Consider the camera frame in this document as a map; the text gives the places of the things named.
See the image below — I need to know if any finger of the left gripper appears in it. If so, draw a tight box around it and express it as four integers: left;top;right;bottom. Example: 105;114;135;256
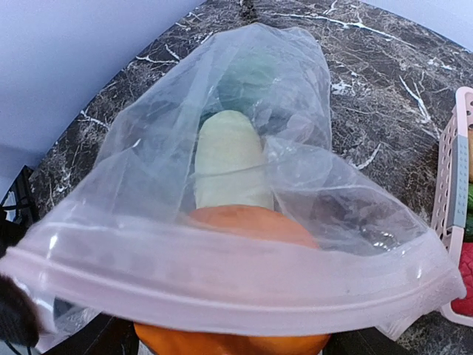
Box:
1;275;39;347

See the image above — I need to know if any pink perforated plastic basket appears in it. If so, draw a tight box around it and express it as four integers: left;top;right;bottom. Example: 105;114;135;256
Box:
431;87;472;327

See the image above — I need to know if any red toy fruit front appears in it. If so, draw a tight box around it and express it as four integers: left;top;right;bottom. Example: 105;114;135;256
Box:
451;243;473;317

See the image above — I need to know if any green toy cucumber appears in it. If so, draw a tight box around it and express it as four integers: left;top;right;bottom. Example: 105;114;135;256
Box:
463;183;473;243

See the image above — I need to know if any clear zip top bag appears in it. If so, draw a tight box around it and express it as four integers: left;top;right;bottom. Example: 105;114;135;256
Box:
1;24;466;353

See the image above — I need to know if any orange toy fruit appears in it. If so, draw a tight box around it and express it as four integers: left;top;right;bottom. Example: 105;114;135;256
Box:
132;205;332;355

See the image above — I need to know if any white toy radish with leaves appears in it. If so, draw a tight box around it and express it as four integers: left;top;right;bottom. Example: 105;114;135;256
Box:
194;57;274;210

